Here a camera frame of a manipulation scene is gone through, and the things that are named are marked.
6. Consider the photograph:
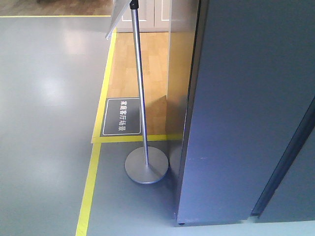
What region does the white fridge door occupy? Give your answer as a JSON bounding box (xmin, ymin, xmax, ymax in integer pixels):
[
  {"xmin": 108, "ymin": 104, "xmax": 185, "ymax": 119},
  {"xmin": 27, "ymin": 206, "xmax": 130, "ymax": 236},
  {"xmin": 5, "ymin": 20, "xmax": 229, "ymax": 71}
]
[{"xmin": 176, "ymin": 0, "xmax": 315, "ymax": 226}]

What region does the dark grey fridge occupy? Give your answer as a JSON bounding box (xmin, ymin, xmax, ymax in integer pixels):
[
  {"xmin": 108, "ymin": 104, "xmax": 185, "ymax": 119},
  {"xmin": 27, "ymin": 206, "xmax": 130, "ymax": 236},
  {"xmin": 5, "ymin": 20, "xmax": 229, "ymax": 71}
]
[{"xmin": 176, "ymin": 0, "xmax": 315, "ymax": 227}]

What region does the dark floor label sign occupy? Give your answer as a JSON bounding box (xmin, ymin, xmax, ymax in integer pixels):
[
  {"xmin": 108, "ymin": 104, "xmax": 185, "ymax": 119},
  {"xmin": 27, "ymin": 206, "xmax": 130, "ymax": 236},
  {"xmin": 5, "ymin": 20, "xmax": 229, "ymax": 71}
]
[{"xmin": 100, "ymin": 97, "xmax": 141, "ymax": 137}]

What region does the silver sign stand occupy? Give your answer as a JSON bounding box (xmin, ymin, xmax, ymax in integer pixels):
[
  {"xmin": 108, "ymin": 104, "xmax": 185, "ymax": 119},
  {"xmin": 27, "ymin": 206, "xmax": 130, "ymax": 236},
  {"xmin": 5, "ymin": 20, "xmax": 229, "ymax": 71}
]
[{"xmin": 106, "ymin": 0, "xmax": 169, "ymax": 184}]

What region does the white cabinet background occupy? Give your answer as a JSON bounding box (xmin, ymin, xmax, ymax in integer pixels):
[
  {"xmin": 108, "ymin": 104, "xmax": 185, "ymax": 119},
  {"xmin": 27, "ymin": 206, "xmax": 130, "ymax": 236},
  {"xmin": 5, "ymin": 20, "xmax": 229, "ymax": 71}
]
[{"xmin": 116, "ymin": 0, "xmax": 200, "ymax": 33}]

